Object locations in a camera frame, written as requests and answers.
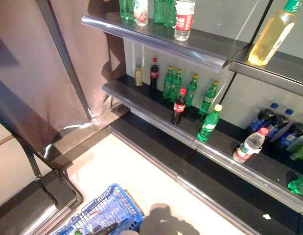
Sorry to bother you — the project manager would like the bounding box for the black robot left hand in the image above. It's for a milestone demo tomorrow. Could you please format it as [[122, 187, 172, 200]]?
[[91, 221, 119, 235]]

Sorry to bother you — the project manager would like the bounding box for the blue plastic shopping basket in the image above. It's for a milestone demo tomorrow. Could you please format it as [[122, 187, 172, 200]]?
[[52, 183, 144, 235]]

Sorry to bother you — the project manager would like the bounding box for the clear water bottle red cap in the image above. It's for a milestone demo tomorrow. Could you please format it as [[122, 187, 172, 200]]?
[[233, 127, 269, 164], [174, 0, 197, 42]]

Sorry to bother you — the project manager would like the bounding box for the dark glossy base plinth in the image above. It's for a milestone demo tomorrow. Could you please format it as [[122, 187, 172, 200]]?
[[43, 104, 131, 169]]

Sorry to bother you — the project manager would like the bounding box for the red label cola bottle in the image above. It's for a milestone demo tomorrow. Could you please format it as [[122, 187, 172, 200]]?
[[149, 57, 160, 93], [171, 88, 187, 125]]

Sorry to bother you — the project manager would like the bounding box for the olive tea bottle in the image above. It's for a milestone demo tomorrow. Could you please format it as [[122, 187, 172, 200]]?
[[134, 58, 143, 87]]

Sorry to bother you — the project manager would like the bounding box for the large blue cap cola bottle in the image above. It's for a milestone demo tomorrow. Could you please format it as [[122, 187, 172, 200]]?
[[276, 117, 303, 149], [265, 109, 294, 142], [250, 102, 277, 134]]

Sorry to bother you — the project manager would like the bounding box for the brown backdrop sheet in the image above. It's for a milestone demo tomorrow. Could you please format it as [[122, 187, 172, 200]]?
[[0, 0, 125, 157]]

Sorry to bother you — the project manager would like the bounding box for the clear bottle red white label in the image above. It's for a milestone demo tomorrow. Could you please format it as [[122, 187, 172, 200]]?
[[133, 0, 149, 27]]

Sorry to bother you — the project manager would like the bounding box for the yellow tea bottle green cap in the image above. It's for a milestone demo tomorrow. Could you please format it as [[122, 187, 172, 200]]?
[[248, 0, 303, 66]]

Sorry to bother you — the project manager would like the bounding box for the black angled metal frame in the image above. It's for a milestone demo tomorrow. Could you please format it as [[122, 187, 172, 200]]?
[[9, 132, 85, 204]]

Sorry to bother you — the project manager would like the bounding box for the black metal frame post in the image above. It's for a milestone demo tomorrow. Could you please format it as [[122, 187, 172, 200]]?
[[36, 0, 93, 122]]

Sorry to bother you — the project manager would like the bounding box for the black shelf upright post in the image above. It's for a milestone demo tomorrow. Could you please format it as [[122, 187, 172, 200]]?
[[219, 0, 274, 103]]

